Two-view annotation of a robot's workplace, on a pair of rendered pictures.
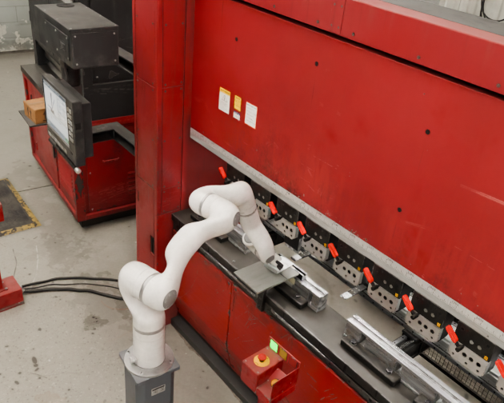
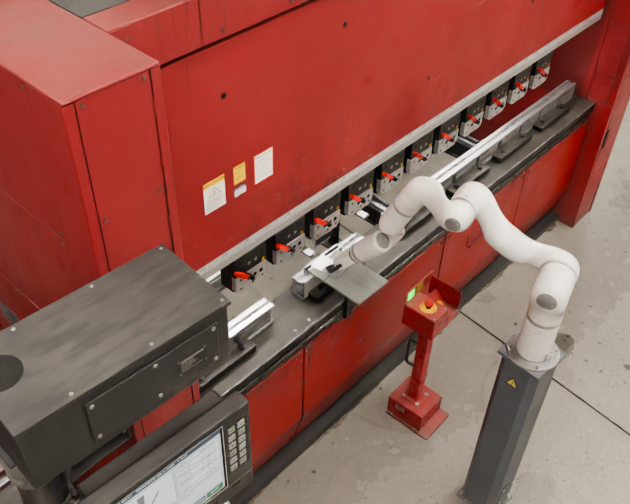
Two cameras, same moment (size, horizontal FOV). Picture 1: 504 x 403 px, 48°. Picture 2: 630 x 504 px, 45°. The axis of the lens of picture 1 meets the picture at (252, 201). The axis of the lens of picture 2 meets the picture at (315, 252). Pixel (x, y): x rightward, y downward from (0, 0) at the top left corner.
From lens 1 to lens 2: 333 cm
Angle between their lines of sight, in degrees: 75
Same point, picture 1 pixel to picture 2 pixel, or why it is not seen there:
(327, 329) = not seen: hidden behind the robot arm
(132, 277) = (569, 282)
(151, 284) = (572, 263)
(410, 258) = (437, 105)
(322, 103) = (354, 59)
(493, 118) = not seen: outside the picture
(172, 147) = not seen: hidden behind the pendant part
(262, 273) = (350, 279)
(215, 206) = (479, 195)
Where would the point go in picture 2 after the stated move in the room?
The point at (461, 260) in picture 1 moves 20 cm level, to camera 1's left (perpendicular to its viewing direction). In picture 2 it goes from (467, 65) to (479, 89)
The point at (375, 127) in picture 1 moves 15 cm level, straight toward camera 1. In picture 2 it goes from (406, 30) to (449, 34)
